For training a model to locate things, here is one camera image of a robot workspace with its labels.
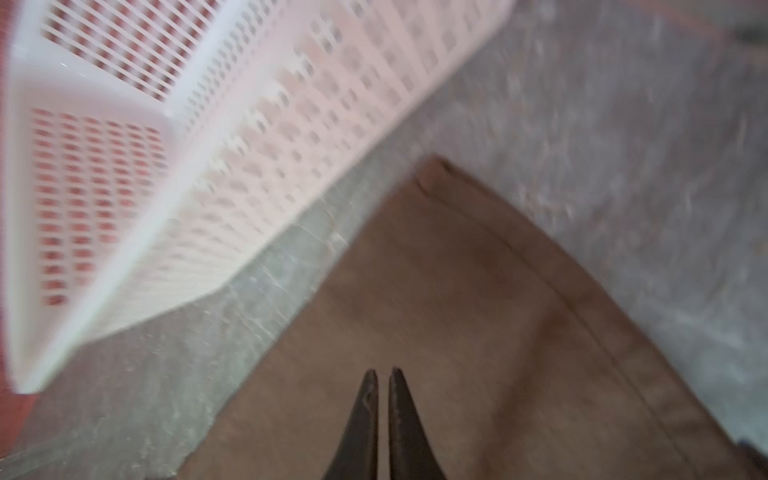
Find brown trousers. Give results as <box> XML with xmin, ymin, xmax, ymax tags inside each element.
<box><xmin>178</xmin><ymin>157</ymin><xmax>767</xmax><ymax>479</ymax></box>

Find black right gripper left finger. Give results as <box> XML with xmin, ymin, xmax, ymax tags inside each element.
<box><xmin>323</xmin><ymin>369</ymin><xmax>379</xmax><ymax>480</ymax></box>

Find white plastic basket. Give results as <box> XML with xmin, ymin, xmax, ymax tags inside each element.
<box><xmin>2</xmin><ymin>1</ymin><xmax>514</xmax><ymax>394</ymax></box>

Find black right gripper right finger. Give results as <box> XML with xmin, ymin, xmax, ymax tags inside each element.
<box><xmin>388</xmin><ymin>367</ymin><xmax>446</xmax><ymax>480</ymax></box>

